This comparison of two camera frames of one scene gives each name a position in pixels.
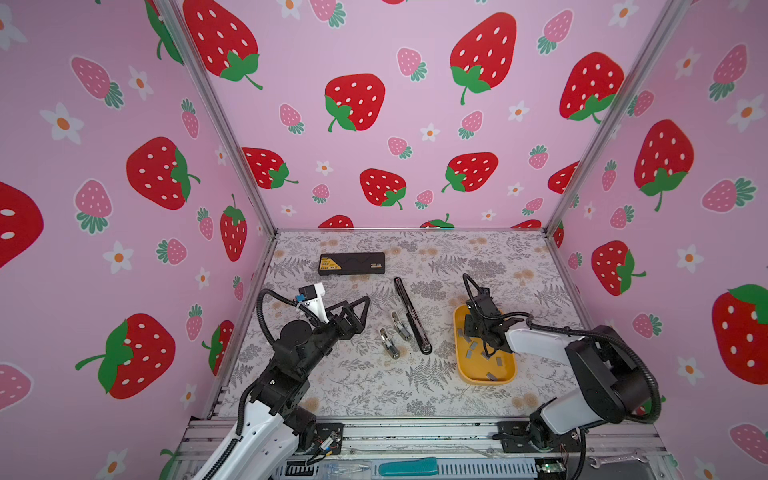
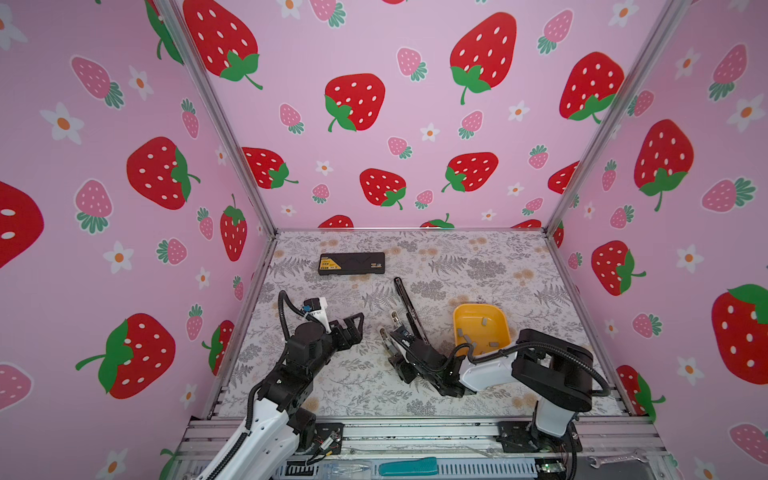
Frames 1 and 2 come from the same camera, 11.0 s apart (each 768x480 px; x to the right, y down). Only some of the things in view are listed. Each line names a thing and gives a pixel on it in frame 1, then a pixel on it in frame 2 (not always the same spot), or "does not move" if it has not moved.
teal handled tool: (426, 465) does not move
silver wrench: (637, 455) does not move
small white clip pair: (388, 344) does not move
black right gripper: (467, 323) -> (398, 365)
